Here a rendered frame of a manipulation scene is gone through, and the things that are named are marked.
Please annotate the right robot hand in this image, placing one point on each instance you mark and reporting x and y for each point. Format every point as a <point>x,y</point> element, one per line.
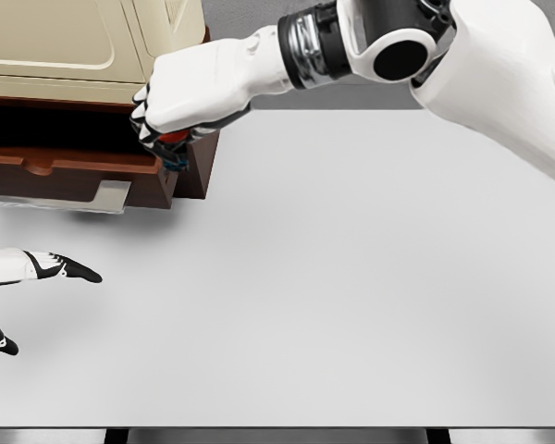
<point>189,88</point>

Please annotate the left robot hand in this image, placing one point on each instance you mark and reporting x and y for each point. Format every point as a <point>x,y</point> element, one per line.
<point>9,266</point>

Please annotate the red and black switch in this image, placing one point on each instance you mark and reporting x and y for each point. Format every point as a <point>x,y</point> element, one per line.
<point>176,159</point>

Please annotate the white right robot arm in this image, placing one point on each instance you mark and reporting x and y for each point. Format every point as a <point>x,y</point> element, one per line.
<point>490,69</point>

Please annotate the cream and brown small cabinet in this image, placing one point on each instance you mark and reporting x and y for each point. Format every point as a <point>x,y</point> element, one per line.
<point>51,41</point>

